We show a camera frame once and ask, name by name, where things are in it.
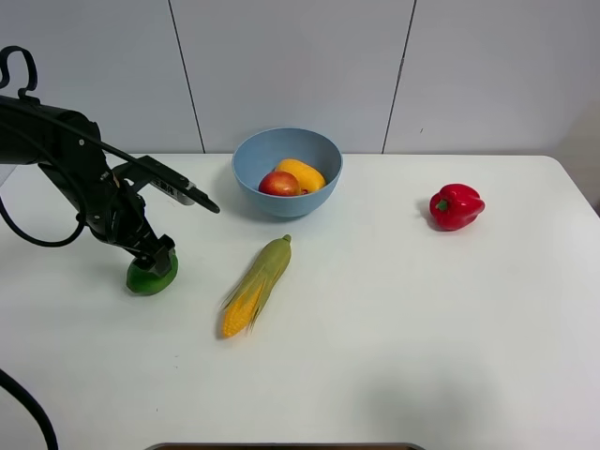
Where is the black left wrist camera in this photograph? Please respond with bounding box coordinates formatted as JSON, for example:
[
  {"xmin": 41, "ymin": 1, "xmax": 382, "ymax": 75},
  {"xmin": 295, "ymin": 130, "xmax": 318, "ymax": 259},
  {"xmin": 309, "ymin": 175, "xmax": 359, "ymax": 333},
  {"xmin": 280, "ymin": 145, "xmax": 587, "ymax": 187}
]
[{"xmin": 112, "ymin": 156, "xmax": 220, "ymax": 214}]

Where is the blue plastic bowl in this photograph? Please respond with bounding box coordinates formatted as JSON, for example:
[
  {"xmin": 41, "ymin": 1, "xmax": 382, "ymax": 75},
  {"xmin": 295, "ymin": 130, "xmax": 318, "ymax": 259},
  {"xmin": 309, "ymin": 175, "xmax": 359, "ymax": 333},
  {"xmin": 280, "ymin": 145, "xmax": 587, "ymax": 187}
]
[{"xmin": 232, "ymin": 127, "xmax": 343, "ymax": 218}]

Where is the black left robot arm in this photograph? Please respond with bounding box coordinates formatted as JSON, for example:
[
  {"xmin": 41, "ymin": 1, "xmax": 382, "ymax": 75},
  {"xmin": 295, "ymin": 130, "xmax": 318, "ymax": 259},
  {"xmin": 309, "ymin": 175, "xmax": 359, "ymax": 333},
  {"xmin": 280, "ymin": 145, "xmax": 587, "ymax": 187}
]
[{"xmin": 1, "ymin": 97, "xmax": 179, "ymax": 293}]

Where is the yellow mango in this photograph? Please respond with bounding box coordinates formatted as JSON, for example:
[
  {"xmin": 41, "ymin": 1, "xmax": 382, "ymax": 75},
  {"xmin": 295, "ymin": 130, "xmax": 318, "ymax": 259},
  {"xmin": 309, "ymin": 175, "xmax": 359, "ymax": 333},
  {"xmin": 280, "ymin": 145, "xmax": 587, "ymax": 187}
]
[{"xmin": 275, "ymin": 158, "xmax": 326, "ymax": 194}]

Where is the red bell pepper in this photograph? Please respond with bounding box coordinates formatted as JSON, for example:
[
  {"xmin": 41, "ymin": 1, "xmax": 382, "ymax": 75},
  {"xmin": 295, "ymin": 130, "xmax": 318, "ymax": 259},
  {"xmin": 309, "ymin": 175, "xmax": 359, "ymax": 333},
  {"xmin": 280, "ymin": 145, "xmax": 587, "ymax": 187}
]
[{"xmin": 429, "ymin": 184, "xmax": 486, "ymax": 232}]

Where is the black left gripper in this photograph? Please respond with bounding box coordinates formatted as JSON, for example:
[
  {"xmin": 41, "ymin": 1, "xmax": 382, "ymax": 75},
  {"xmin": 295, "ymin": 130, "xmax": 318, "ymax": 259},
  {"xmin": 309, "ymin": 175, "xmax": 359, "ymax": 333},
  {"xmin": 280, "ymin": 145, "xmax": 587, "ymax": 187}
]
[{"xmin": 39, "ymin": 154, "xmax": 175, "ymax": 278}]

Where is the corn cob with husk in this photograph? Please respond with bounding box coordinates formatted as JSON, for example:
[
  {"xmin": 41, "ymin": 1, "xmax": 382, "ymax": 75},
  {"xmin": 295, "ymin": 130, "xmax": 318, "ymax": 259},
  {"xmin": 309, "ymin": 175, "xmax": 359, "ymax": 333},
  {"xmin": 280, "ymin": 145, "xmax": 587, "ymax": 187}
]
[{"xmin": 218, "ymin": 234, "xmax": 292, "ymax": 338}]

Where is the green lime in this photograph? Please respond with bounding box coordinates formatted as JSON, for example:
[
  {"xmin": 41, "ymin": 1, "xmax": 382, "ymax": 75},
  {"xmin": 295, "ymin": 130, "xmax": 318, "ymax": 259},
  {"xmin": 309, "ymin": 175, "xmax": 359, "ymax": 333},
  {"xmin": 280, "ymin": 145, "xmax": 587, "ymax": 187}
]
[{"xmin": 126, "ymin": 250, "xmax": 179, "ymax": 295}]

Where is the red apple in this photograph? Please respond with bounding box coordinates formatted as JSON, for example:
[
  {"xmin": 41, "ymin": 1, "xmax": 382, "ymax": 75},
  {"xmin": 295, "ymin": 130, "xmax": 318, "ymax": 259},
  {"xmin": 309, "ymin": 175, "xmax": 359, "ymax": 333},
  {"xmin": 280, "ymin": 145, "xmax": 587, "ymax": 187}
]
[{"xmin": 259, "ymin": 171, "xmax": 302, "ymax": 197}]

